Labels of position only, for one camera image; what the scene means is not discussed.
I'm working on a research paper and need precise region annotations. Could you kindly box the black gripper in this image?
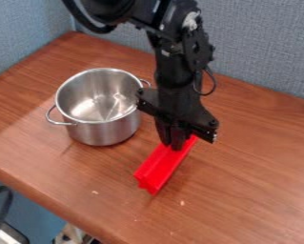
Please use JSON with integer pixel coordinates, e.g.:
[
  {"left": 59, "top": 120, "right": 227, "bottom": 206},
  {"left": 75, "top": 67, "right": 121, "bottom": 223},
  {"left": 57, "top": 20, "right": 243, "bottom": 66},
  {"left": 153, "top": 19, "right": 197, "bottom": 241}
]
[{"left": 136, "top": 85, "right": 219, "bottom": 151}]

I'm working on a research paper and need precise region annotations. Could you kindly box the red plastic block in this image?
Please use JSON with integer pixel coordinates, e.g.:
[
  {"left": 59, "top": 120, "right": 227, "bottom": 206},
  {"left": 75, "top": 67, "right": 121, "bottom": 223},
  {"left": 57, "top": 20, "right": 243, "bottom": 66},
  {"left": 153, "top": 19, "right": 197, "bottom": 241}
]
[{"left": 133, "top": 135, "right": 197, "bottom": 195}]

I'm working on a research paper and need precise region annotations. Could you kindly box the metal pot with handles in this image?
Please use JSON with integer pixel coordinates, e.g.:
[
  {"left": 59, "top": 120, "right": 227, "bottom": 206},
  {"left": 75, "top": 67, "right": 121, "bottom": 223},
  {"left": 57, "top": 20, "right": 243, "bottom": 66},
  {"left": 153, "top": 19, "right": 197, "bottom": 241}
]
[{"left": 45, "top": 68, "right": 149, "bottom": 146}]

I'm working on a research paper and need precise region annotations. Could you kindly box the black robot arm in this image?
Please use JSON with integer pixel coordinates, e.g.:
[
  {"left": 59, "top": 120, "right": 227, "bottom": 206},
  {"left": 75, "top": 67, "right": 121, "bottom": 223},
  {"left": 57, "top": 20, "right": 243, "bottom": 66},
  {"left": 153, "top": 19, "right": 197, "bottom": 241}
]
[{"left": 61, "top": 0, "right": 219, "bottom": 151}]

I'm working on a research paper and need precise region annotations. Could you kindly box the light object under table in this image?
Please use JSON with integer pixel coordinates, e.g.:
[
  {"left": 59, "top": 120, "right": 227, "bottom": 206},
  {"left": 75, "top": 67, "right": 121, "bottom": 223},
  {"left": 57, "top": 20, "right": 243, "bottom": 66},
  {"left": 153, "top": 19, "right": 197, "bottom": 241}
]
[{"left": 52, "top": 224, "right": 101, "bottom": 244}]

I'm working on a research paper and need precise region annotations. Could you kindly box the black and white chair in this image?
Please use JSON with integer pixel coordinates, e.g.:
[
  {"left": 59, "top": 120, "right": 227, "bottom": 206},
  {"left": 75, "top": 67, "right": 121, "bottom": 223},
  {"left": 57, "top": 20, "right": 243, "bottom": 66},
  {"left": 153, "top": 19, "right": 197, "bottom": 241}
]
[{"left": 0, "top": 186, "right": 29, "bottom": 244}]

